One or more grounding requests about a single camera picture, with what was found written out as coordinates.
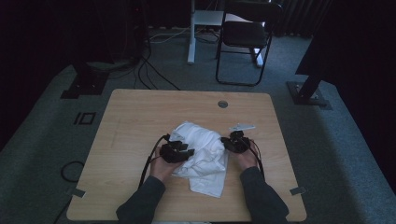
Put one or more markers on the white skirt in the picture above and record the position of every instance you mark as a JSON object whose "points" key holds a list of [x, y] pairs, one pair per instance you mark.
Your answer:
{"points": [[205, 158]]}

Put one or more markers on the grey round table grommet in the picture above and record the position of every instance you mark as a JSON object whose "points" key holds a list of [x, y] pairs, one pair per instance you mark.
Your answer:
{"points": [[223, 104]]}

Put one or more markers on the person's right hand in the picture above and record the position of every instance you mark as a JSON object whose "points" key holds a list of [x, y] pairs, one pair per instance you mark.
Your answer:
{"points": [[247, 160]]}

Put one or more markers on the dark equipment rack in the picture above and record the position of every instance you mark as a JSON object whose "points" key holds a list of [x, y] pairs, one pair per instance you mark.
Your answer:
{"points": [[124, 28]]}

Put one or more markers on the white desk frame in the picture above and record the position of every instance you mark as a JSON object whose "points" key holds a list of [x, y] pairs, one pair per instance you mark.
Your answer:
{"points": [[191, 37]]}

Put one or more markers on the person's left hand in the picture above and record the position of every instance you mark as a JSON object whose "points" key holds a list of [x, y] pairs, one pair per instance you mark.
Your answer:
{"points": [[162, 169]]}

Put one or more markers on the grey tape piece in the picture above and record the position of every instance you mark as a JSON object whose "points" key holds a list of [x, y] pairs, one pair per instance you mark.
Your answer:
{"points": [[297, 190], [77, 192]]}

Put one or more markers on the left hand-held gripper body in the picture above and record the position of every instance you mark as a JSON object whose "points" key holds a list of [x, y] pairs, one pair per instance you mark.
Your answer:
{"points": [[171, 152]]}

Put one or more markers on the black stand base left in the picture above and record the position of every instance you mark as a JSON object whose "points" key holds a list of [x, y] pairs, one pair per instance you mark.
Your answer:
{"points": [[85, 82]]}

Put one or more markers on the dark curtain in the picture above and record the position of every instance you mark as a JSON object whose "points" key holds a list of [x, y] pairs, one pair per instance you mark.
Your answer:
{"points": [[299, 15]]}

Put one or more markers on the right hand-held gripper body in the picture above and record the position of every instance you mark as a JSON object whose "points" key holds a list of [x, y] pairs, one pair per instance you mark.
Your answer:
{"points": [[239, 144]]}

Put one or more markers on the black folding chair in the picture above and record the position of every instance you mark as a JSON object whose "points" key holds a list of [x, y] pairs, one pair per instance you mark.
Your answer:
{"points": [[244, 34]]}

